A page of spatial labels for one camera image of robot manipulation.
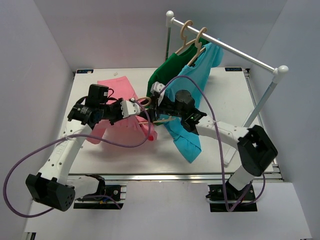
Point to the beige hanger with blue shirt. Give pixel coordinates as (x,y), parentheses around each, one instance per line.
(198,46)

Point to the beige plastic hanger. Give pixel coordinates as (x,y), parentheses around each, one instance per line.
(155,118)

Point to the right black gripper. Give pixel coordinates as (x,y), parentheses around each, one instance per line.
(154,107)

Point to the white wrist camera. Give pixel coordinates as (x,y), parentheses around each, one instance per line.
(129,108)
(157,88)

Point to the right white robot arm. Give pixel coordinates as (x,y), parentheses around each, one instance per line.
(256,150)

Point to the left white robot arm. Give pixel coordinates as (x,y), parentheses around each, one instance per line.
(50,186)

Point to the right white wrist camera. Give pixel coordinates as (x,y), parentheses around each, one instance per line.
(157,88)

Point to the beige hanger with green shirt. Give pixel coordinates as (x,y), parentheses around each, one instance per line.
(184,37)

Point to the green t shirt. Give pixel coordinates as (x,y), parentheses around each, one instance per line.
(173,66)

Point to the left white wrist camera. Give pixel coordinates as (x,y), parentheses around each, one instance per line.
(129,108)

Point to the light blue t shirt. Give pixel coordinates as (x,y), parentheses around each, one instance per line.
(189,85)

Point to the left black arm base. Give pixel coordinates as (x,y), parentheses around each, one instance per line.
(105,193)

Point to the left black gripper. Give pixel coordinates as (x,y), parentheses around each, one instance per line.
(120,117)

